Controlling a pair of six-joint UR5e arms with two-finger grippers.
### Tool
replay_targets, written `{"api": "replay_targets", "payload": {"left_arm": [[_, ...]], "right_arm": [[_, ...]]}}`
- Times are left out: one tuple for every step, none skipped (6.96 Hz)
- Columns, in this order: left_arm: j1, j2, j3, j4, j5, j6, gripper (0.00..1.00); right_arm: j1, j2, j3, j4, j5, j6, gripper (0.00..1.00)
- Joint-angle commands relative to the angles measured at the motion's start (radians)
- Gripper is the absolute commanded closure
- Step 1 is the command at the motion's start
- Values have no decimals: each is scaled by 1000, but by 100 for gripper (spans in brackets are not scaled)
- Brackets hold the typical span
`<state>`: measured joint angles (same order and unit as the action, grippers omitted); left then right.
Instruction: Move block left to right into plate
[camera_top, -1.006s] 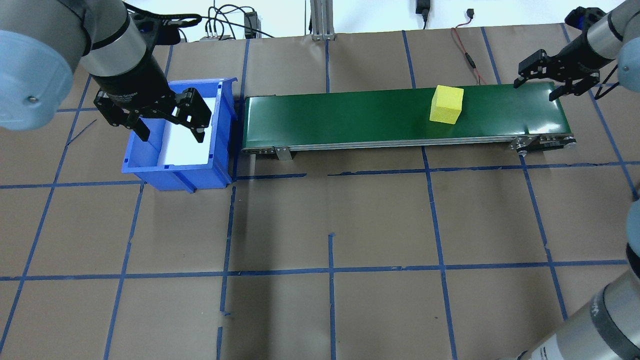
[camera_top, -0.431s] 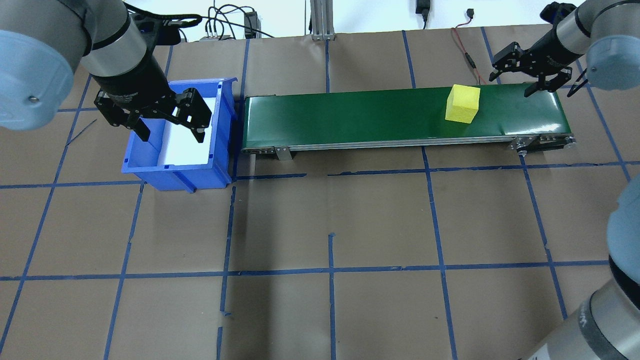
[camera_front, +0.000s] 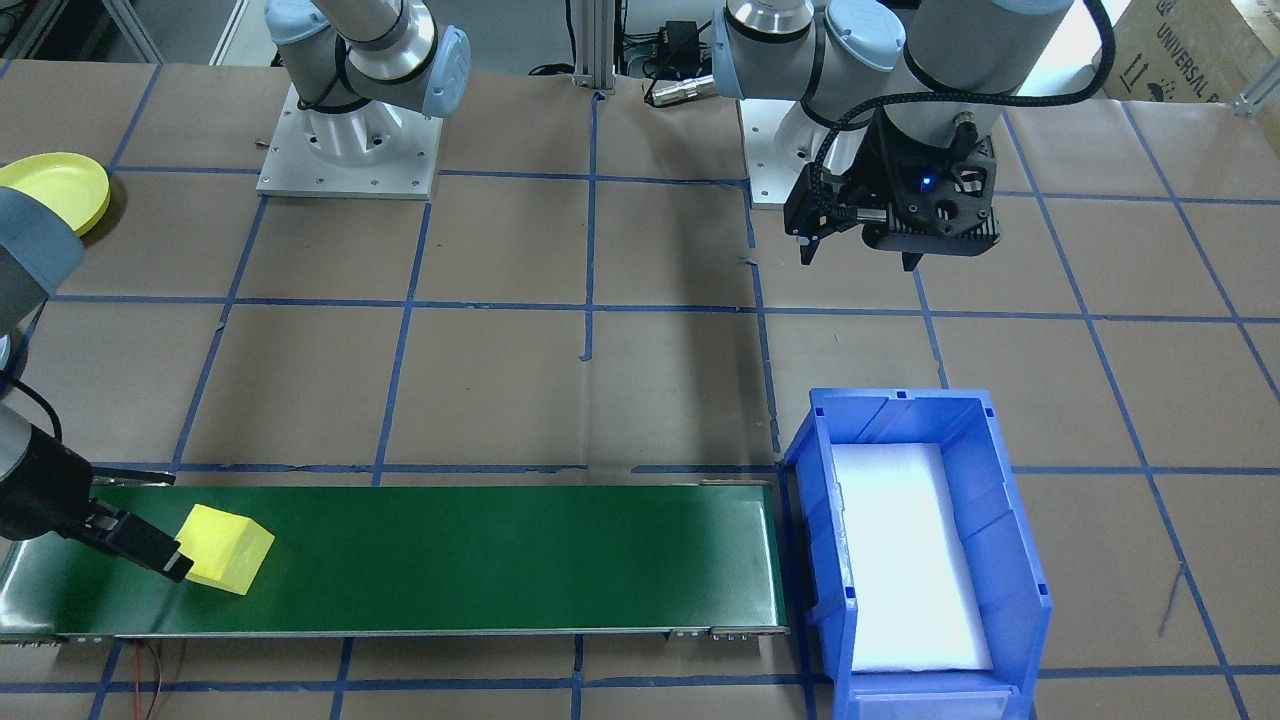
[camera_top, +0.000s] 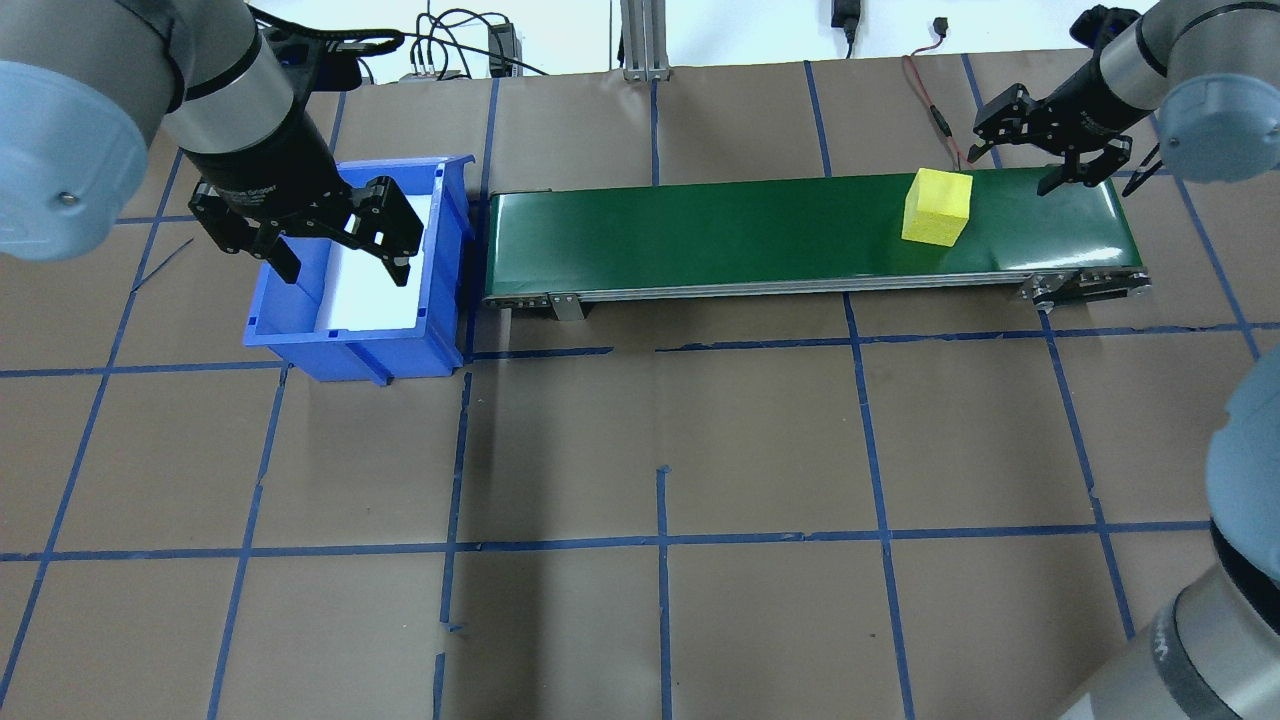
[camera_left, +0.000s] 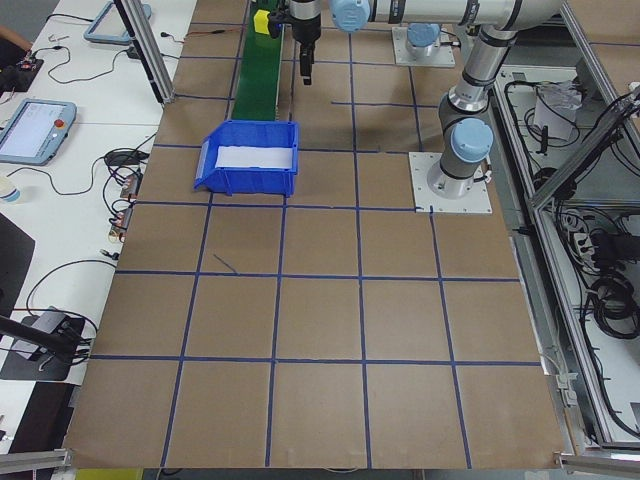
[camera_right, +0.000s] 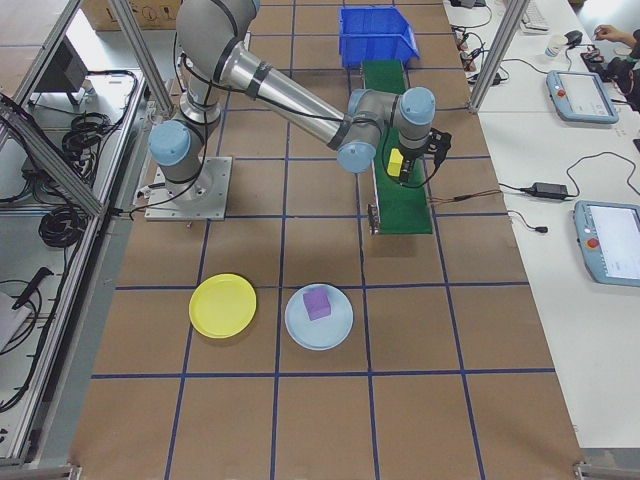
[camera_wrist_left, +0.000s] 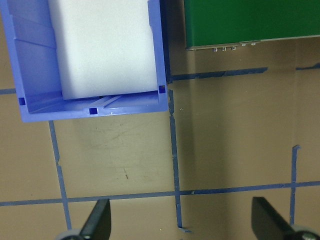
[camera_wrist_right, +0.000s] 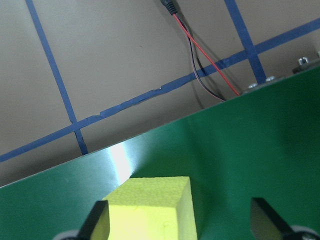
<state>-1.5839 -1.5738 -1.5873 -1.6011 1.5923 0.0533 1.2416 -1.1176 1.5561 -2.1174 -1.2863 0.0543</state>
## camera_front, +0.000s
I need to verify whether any white square base plate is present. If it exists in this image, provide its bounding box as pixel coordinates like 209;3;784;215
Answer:
742;100;881;211
256;85;441;201

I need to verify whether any blue plastic storage bin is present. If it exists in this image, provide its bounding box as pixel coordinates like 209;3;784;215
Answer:
783;388;1054;720

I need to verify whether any green conveyor belt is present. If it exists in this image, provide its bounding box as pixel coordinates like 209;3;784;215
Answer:
0;478;791;643

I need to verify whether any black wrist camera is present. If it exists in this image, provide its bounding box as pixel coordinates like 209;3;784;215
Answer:
784;163;871;241

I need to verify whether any yellow foam block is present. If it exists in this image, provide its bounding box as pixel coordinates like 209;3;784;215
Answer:
175;503;276;597

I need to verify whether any brown cardboard box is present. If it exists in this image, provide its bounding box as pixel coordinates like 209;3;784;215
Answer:
1100;0;1280;106

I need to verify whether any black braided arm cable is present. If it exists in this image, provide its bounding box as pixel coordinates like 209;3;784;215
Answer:
812;0;1117;201

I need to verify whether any yellow plate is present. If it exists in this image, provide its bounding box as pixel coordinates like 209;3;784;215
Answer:
0;152;113;238

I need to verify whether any black power adapter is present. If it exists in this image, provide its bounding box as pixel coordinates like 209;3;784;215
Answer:
658;18;703;63

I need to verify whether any silver metal connector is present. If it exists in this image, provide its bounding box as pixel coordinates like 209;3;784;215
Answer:
645;76;717;107

